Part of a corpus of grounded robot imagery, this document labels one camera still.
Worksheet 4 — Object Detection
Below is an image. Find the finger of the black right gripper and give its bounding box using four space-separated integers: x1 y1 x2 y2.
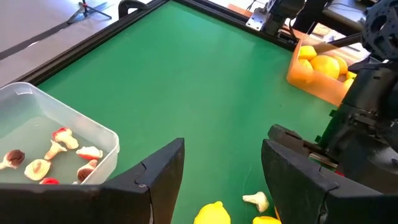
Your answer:
267 123 313 156

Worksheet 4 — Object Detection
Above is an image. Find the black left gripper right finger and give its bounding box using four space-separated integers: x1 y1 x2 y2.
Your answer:
261 139 398 224

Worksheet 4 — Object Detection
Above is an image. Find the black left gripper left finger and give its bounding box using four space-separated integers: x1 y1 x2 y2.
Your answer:
0 138 186 224

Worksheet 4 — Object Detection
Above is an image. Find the brown-capped toy mushroom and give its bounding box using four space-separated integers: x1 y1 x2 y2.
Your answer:
76 159 99 183
0 149 26 170

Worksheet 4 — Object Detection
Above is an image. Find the small yellow toy lemon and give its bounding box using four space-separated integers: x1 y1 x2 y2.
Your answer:
252 215 282 224
297 45 318 71
341 70 358 91
193 200 232 224

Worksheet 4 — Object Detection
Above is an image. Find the large yellow toy lemon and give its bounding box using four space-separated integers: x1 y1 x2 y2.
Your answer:
310 54 341 80

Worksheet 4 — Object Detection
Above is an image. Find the orange toy lemon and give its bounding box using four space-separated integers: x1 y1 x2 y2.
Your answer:
334 55 349 75

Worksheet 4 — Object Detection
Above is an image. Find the orange plastic bin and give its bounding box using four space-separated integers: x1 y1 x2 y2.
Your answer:
286 33 369 108

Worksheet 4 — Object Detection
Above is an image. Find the green table mat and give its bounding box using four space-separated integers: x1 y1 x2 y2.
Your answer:
37 0 338 224

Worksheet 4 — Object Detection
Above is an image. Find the silver mounting plate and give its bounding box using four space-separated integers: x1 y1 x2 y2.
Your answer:
245 6 276 31

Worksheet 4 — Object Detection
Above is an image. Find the clear plastic bin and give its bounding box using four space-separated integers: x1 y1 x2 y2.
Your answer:
0 82 121 186

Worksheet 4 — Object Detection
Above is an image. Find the black cart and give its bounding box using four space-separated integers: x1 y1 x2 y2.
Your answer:
322 0 371 35

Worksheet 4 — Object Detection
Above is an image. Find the black tripod stand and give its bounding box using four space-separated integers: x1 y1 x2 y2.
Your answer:
66 1 113 25

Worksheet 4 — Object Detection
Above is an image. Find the black diagonal frame strut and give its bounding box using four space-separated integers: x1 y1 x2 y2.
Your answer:
312 32 365 54

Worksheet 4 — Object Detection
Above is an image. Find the black metal table frame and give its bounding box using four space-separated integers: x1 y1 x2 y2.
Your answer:
17 0 298 86

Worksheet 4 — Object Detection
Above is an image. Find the black frame handle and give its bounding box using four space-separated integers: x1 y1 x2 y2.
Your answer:
118 0 149 19

